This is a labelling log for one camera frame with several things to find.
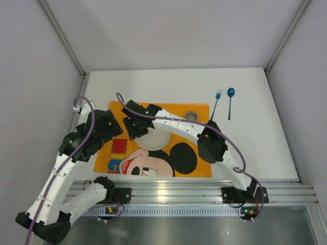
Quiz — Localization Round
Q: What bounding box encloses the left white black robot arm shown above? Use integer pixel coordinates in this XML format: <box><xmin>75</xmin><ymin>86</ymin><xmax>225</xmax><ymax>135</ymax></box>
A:
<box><xmin>15</xmin><ymin>110</ymin><xmax>123</xmax><ymax>244</ymax></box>

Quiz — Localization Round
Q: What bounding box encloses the blue metallic spoon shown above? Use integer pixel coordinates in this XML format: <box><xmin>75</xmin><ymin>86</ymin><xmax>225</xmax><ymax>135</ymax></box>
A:
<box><xmin>227</xmin><ymin>87</ymin><xmax>235</xmax><ymax>120</ymax></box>

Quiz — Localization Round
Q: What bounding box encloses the white round plate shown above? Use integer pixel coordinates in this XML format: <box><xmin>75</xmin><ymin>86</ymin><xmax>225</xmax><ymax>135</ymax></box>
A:
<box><xmin>134</xmin><ymin>128</ymin><xmax>171</xmax><ymax>151</ymax></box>

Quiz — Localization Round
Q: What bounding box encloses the purple cable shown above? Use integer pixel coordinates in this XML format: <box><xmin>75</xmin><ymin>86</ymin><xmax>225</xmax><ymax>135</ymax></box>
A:
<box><xmin>25</xmin><ymin>95</ymin><xmax>125</xmax><ymax>245</ymax></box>
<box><xmin>116</xmin><ymin>92</ymin><xmax>266</xmax><ymax>223</ymax></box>

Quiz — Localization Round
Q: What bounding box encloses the small metal cup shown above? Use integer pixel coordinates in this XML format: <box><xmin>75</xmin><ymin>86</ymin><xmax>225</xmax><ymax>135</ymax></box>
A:
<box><xmin>185</xmin><ymin>111</ymin><xmax>199</xmax><ymax>121</ymax></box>

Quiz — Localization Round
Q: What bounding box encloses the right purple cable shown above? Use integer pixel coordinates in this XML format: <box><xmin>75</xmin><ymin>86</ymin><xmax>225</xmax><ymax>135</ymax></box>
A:
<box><xmin>116</xmin><ymin>92</ymin><xmax>266</xmax><ymax>223</ymax></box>

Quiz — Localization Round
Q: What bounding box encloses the left aluminium frame post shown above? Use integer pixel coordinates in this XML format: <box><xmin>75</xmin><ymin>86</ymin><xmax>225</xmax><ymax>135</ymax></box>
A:
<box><xmin>38</xmin><ymin>0</ymin><xmax>89</xmax><ymax>80</ymax></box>

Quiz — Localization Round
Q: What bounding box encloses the orange Mickey Mouse placemat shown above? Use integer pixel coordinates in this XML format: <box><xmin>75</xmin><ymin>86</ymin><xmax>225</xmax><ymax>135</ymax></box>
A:
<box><xmin>94</xmin><ymin>101</ymin><xmax>212</xmax><ymax>178</ymax></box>

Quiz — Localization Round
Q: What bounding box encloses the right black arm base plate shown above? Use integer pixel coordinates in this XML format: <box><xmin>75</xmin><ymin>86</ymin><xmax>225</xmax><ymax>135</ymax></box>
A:
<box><xmin>221</xmin><ymin>187</ymin><xmax>269</xmax><ymax>204</ymax></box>

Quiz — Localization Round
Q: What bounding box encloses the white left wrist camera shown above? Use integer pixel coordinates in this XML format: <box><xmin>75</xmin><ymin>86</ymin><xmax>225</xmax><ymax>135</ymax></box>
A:
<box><xmin>73</xmin><ymin>101</ymin><xmax>96</xmax><ymax>116</ymax></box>

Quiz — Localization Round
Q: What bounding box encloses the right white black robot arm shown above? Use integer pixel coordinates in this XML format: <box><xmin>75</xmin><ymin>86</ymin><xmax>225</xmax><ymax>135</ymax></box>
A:
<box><xmin>119</xmin><ymin>100</ymin><xmax>263</xmax><ymax>198</ymax></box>

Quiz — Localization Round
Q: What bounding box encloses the blue metallic fork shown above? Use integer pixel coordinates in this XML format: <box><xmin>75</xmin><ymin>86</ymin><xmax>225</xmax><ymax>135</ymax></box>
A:
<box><xmin>210</xmin><ymin>89</ymin><xmax>222</xmax><ymax>120</ymax></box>

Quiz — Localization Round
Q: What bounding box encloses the aluminium mounting rail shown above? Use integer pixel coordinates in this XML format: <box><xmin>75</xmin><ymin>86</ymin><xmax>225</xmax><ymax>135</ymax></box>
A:
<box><xmin>68</xmin><ymin>180</ymin><xmax>319</xmax><ymax>206</ymax></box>

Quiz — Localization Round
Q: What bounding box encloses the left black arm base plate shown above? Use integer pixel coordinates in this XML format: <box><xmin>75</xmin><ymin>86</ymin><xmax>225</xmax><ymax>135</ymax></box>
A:
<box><xmin>99</xmin><ymin>188</ymin><xmax>131</xmax><ymax>204</ymax></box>

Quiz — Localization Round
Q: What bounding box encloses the perforated grey cable duct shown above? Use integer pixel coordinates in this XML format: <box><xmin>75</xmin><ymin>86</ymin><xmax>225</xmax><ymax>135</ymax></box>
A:
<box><xmin>83</xmin><ymin>206</ymin><xmax>257</xmax><ymax>217</ymax></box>

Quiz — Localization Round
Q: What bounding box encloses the right aluminium frame post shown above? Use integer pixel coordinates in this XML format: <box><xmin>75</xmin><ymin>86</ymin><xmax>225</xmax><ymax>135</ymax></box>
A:
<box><xmin>264</xmin><ymin>0</ymin><xmax>313</xmax><ymax>75</ymax></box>

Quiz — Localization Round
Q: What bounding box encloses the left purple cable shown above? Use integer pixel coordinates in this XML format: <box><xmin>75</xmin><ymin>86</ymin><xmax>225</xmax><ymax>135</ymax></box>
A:
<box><xmin>25</xmin><ymin>95</ymin><xmax>125</xmax><ymax>245</ymax></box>

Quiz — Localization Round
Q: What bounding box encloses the aluminium frame post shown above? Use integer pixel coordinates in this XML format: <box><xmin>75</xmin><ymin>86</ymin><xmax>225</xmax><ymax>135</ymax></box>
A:
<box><xmin>264</xmin><ymin>0</ymin><xmax>313</xmax><ymax>75</ymax></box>
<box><xmin>38</xmin><ymin>0</ymin><xmax>89</xmax><ymax>80</ymax></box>

